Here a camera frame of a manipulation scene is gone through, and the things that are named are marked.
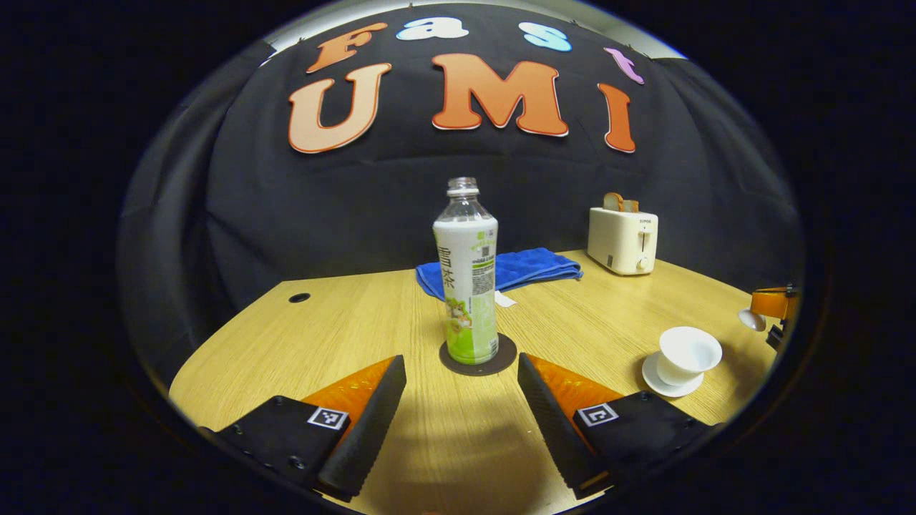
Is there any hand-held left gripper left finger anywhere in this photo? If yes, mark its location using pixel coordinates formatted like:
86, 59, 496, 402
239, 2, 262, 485
197, 354, 408, 501

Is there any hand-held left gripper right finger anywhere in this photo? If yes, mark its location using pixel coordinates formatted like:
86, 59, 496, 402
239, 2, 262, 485
517, 352, 716, 500

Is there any white teacup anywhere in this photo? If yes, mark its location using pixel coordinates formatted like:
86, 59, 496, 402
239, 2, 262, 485
656, 326, 723, 388

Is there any dark round coaster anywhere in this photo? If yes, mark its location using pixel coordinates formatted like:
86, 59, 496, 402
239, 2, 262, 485
439, 333, 518, 377

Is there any clear water bottle green label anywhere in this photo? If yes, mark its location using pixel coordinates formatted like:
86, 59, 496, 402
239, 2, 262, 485
432, 177, 500, 366

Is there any white saucer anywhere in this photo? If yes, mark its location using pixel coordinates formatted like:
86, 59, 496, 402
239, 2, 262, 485
641, 350, 706, 398

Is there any blue folded towel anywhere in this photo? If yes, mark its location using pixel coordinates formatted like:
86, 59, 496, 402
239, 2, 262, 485
416, 247, 584, 308

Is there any white toaster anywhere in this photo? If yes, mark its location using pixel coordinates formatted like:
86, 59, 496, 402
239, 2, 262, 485
587, 207, 659, 276

